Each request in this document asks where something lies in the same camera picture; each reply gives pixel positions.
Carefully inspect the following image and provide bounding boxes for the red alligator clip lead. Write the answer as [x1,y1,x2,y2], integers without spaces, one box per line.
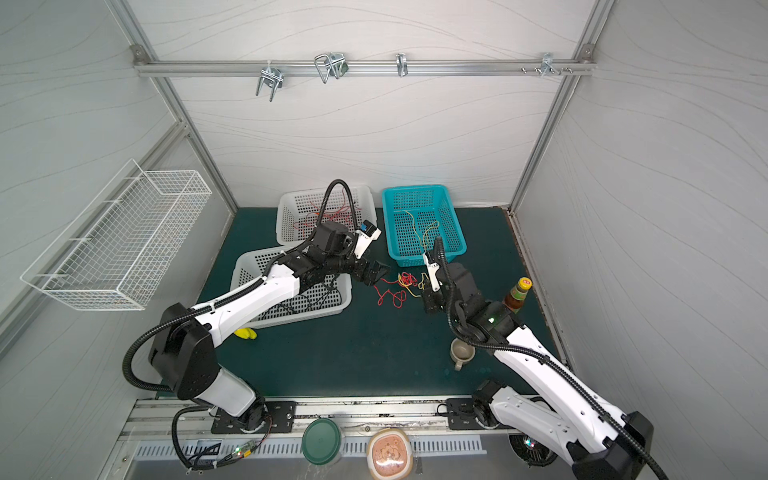
[292,202,360,231]

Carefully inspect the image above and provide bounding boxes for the red cable bundle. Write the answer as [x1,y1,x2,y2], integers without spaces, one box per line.
[373,271,420,310]

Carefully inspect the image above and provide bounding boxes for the black cable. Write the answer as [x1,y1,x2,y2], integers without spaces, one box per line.
[275,281,344,316]

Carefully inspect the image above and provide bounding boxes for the white plastic basket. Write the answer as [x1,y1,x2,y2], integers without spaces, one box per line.
[275,186,378,246]
[230,247,352,329]

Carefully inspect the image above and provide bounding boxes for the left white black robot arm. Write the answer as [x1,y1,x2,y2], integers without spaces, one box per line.
[122,221,389,432]

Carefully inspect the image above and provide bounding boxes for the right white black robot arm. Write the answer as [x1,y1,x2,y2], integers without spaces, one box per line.
[423,261,667,479]

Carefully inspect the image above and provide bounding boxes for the brown sauce bottle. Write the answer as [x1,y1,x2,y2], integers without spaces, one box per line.
[503,277,533,313]

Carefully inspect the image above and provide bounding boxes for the beige ceramic mug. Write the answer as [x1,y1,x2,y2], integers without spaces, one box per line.
[449,338,476,371]

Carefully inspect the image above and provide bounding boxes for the teal plastic basket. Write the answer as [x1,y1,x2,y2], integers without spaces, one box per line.
[382,185,467,268]

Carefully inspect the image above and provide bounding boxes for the pink lidded food container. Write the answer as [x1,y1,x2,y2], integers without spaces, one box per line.
[366,428,414,480]

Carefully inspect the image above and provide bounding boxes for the green round lid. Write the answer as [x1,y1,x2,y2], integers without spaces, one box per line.
[301,418,343,466]

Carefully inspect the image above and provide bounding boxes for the left metal u-bolt clamp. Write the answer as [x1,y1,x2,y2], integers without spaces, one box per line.
[255,64,284,102]

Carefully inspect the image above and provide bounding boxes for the metal u-bolt clamp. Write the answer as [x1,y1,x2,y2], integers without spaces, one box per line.
[255,64,284,102]
[313,52,349,84]

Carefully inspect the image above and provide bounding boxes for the middle metal u-bolt clamp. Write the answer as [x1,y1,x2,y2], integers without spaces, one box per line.
[313,52,349,84]

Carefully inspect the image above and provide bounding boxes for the small metal hook clamp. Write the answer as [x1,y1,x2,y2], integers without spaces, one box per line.
[395,53,408,78]

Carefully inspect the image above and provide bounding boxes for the loose wiring harness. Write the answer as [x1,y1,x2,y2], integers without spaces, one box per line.
[170,407,274,472]

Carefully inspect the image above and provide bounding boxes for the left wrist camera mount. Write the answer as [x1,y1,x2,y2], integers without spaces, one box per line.
[353,220,381,259]

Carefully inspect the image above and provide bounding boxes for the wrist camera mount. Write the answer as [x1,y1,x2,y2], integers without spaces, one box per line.
[353,220,381,259]
[422,253,440,292]

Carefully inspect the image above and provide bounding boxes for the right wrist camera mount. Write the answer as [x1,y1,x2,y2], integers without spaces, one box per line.
[422,253,440,292]

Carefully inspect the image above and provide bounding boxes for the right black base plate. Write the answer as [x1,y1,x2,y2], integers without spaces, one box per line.
[438,397,485,431]

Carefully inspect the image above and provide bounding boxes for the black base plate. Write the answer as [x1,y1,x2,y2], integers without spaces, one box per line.
[438,397,485,431]
[211,400,297,435]

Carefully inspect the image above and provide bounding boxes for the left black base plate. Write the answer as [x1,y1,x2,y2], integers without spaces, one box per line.
[211,400,297,435]

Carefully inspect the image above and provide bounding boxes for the aluminium cross rail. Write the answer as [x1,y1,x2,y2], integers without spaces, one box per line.
[134,57,597,78]

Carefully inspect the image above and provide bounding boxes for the white wire wall basket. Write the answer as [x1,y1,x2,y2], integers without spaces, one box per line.
[20,160,212,311]

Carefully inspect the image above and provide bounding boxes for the right metal bracket clamp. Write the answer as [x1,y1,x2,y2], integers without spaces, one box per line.
[520,53,572,77]

